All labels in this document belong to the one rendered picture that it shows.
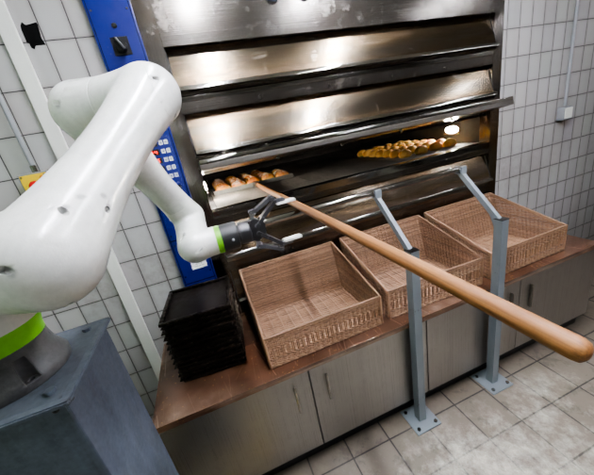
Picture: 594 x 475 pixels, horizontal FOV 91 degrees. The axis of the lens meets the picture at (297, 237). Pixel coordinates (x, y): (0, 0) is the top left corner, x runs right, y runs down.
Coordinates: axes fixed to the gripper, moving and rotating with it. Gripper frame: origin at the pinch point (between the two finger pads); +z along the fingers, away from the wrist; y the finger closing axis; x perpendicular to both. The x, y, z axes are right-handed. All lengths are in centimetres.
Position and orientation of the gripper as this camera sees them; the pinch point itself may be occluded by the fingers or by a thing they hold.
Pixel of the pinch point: (294, 218)
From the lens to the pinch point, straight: 102.8
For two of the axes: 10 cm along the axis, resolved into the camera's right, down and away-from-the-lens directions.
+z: 9.2, -2.8, 2.6
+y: 1.8, 9.2, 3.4
